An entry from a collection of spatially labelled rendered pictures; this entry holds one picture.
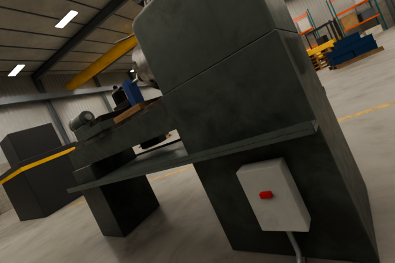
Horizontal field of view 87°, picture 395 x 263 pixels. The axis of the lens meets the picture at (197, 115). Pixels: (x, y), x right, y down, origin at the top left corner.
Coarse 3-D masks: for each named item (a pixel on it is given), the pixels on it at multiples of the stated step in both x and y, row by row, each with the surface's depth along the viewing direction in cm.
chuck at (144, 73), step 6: (138, 48) 114; (132, 54) 118; (138, 54) 113; (132, 60) 117; (138, 60) 114; (138, 66) 115; (144, 66) 112; (138, 72) 116; (144, 72) 114; (150, 72) 113; (144, 78) 117; (150, 78) 116; (150, 84) 119; (156, 84) 119
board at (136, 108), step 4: (160, 96) 135; (148, 100) 126; (152, 100) 129; (136, 104) 121; (140, 104) 121; (144, 104) 123; (148, 104) 125; (132, 108) 124; (136, 108) 122; (140, 108) 120; (124, 112) 129; (128, 112) 127; (132, 112) 125; (120, 116) 133; (124, 116) 131; (128, 116) 128; (116, 120) 136; (120, 120) 134
